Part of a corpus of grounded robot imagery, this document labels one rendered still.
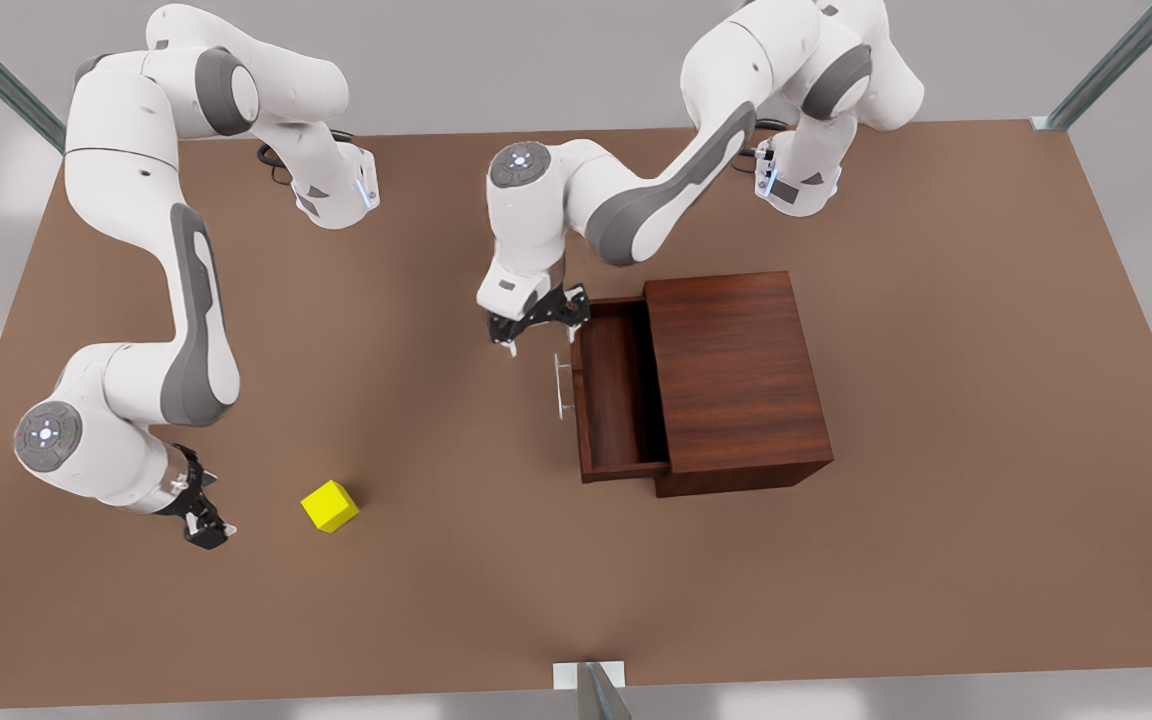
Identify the dark wooden cabinet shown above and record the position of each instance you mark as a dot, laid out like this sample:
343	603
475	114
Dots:
736	380

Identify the yellow cube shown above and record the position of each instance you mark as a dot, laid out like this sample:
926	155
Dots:
330	506

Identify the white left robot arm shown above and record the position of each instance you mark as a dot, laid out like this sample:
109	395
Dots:
636	200

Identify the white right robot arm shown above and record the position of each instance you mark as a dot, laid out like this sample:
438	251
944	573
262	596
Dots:
126	150

